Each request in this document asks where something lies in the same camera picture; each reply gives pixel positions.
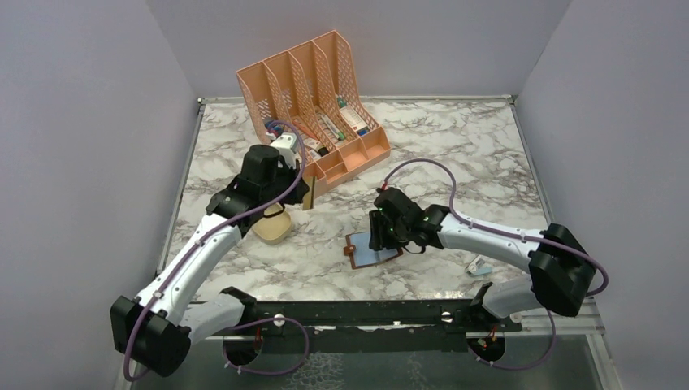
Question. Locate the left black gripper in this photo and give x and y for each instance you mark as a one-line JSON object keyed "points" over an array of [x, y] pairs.
{"points": [[293, 173]]}

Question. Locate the pink plastic file organizer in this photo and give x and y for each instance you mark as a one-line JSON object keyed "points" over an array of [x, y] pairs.
{"points": [[307, 85]]}

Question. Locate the small white blue object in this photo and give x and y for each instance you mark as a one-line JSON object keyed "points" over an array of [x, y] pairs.
{"points": [[478, 267]]}

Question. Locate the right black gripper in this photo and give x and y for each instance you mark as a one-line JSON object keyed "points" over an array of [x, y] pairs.
{"points": [[379, 238]]}

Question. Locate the stack of credit cards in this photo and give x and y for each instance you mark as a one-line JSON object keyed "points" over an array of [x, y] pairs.
{"points": [[308, 199]]}

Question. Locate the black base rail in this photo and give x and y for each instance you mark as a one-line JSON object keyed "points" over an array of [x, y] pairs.
{"points": [[292, 327]]}

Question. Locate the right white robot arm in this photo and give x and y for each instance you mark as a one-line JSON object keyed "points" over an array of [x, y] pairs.
{"points": [[557, 273]]}

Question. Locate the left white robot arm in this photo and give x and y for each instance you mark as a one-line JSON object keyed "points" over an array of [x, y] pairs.
{"points": [[158, 326]]}

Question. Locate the red white box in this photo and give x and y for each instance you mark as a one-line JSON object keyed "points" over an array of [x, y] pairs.
{"points": [[354, 120]]}

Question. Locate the tan oval tray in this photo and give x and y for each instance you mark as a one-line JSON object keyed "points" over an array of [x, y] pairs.
{"points": [[274, 227]]}

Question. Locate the brown leather card holder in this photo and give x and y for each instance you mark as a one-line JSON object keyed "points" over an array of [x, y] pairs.
{"points": [[361, 255]]}

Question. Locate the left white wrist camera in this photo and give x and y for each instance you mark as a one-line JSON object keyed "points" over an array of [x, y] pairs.
{"points": [[287, 145]]}

